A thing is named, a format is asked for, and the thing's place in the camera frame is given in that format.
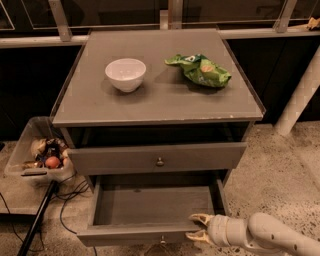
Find white diagonal pipe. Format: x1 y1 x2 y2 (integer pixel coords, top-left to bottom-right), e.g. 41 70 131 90
275 46 320 136

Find black floor cable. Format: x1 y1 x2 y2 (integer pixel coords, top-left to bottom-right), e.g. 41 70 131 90
0 171 98 256

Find grey drawer cabinet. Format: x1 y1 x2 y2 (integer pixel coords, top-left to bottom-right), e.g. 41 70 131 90
49 28 267 188

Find white ceramic bowl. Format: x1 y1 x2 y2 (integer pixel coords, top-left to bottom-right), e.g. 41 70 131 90
105 58 146 93

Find snack wrappers in bin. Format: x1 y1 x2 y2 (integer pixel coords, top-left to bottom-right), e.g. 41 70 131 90
22 138 68 170

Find metal window railing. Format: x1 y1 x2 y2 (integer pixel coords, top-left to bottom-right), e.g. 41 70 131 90
0 0 320 48

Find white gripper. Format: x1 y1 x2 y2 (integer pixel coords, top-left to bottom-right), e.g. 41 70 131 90
185 213 248 247

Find red apple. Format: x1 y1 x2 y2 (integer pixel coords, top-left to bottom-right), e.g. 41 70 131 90
45 156 60 169

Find grey top drawer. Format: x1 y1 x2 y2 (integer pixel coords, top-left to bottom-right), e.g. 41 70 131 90
68 142 247 175

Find green chip bag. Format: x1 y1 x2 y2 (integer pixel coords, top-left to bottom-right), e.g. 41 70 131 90
164 54 232 88

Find grey drawer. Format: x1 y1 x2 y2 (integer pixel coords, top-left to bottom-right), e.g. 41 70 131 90
78 173 229 247
68 142 247 175

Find clear plastic bin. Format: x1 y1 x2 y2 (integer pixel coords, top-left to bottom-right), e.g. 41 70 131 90
5 117 74 186

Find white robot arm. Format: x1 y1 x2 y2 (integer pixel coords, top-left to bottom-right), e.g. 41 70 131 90
186 213 320 256

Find black pole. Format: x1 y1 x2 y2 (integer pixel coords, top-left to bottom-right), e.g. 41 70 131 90
17 181 58 256

